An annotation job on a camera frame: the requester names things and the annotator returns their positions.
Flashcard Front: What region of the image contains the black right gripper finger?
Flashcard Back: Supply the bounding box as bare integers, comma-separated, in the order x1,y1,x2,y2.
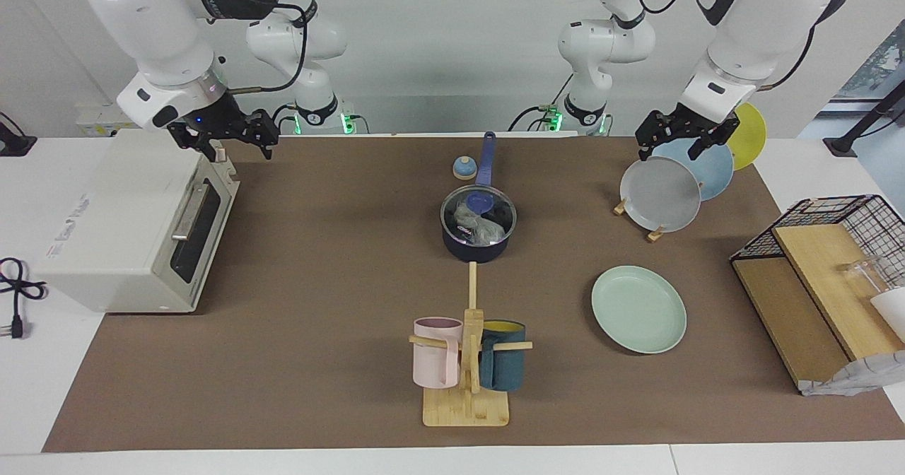
247,110,281,159
168,120,220,163

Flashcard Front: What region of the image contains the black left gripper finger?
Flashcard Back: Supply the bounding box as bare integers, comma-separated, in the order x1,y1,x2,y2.
635,111,667,161
687,118,740,161

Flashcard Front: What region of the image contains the glass lid blue knob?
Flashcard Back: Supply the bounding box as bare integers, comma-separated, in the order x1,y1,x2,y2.
440,184,518,246

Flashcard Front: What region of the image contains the white vermicelli bundle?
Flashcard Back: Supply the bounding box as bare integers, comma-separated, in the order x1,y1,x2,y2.
452,201,506,242

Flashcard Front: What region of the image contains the yellow plate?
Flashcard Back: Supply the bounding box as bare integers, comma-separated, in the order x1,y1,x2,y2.
725,101,767,172

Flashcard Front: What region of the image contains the light blue plate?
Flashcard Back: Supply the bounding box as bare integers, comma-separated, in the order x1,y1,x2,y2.
650,138,735,201

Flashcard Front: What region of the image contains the grey plate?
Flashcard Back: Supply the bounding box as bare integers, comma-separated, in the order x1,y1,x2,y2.
620,156,702,233

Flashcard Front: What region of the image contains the wooden plate rack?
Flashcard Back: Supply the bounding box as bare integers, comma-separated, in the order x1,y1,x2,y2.
613,196,669,242

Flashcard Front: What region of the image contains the light green plate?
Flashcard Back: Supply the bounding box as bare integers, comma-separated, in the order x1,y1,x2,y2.
591,265,688,355

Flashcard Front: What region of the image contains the beige toaster oven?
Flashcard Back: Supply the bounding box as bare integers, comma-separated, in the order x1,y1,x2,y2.
34,129,241,315

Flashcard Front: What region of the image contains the black monitor stand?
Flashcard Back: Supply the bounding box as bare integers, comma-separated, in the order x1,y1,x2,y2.
824,79,905,156

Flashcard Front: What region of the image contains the black desk clamp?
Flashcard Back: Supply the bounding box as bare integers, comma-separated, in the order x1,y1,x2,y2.
0,111,37,158

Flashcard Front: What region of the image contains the clear glass cup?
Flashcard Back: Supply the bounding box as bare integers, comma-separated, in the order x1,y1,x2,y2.
838,256,893,299

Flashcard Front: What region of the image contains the white cup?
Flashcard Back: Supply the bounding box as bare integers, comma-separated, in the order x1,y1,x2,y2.
870,288,905,341

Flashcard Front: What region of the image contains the brown table mat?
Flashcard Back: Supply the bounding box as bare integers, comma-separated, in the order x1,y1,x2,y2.
41,136,905,453

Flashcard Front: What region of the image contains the dark teal mug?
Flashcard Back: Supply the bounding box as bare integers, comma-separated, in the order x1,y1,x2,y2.
479,320,527,392

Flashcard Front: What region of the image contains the white patterned cloth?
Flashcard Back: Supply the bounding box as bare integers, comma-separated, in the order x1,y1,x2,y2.
799,351,905,397

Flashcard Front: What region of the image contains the pink mug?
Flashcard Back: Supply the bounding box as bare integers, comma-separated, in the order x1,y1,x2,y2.
413,317,464,389

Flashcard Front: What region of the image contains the wooden mug tree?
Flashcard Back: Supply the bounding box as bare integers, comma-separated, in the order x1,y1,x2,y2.
409,262,533,428

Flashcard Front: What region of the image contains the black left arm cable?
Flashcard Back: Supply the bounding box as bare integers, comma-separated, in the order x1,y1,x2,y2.
626,0,872,93

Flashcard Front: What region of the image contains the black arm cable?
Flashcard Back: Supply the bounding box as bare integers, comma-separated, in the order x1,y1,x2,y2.
205,0,316,94
626,0,872,93

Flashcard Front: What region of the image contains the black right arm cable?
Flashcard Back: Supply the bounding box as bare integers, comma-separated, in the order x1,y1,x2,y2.
205,0,316,94

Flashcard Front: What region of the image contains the black wire basket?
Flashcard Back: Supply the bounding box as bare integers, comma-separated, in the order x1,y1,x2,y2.
730,194,905,288

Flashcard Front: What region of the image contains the black pot purple handle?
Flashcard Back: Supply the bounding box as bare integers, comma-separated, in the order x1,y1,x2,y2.
440,131,518,263

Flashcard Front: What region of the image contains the black power cord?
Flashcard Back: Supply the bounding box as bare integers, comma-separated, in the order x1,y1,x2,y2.
0,257,47,340

